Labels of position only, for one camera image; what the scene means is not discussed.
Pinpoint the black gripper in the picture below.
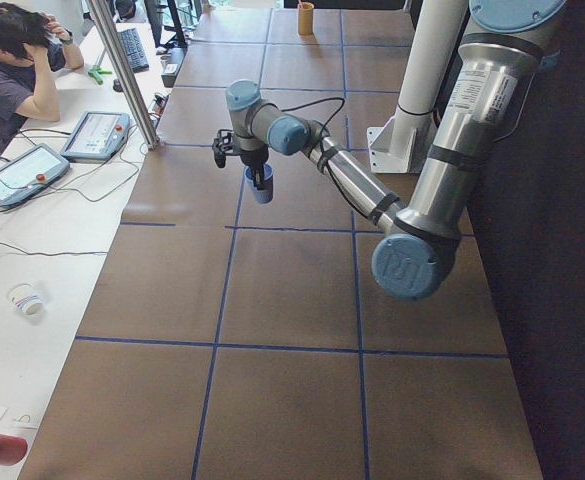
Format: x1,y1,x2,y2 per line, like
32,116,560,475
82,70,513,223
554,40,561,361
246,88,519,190
239,147,268,190

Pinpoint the blue ribbed plastic cup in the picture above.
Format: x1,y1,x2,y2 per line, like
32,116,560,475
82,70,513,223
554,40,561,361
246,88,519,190
244,163,274,204

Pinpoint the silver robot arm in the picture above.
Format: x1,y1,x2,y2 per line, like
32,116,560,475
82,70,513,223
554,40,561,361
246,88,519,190
213,1,566,300

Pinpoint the bamboo cup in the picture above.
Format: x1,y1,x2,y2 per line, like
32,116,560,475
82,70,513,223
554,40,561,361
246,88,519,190
297,1,314,36

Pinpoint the white paper cup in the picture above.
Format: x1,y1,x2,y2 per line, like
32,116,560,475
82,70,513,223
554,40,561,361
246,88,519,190
6,283,44,316

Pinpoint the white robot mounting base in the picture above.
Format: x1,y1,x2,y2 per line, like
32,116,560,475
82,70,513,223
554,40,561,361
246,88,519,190
367,0,468,173

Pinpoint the teach pendant far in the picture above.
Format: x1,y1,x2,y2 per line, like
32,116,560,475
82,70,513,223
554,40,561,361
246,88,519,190
60,111,131,163

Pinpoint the teach pendant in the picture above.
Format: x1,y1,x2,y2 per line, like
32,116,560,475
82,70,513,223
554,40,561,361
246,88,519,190
60,111,131,163
0,145,70,207

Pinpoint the black keyboard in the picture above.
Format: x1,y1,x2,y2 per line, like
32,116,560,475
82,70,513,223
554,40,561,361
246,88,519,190
117,28,149,73

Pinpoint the green tool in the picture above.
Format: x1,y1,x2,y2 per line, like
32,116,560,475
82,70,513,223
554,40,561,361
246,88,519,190
88,49,112,85

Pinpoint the teach pendant near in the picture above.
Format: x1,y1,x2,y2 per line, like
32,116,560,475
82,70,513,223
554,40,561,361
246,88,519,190
0,145,70,207

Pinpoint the seated person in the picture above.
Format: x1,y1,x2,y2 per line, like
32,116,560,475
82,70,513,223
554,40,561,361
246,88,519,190
0,2,84,152

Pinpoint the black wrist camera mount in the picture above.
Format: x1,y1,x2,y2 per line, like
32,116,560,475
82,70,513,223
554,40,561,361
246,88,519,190
212,129,240,169

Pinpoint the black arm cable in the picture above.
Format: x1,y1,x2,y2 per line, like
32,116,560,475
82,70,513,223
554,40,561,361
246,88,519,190
276,96,403,221

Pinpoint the aluminium frame post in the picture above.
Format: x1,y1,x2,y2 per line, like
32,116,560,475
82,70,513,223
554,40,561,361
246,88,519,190
87,0,160,151

